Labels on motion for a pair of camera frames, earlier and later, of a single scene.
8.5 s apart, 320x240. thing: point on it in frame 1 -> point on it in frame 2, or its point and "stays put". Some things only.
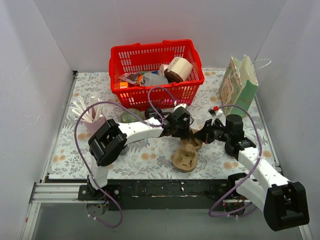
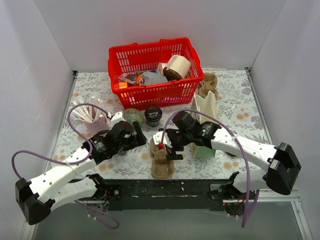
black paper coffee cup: [150, 112] stays put
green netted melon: [126, 117] stays put
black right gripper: [206, 131] -> [172, 145]
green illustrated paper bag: [238, 86] -> [204, 110]
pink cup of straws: [93, 119] stays put
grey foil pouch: [151, 79] stays put
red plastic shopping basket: [174, 64] stays put
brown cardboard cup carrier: [185, 157] -> [161, 167]
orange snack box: [123, 85] stays put
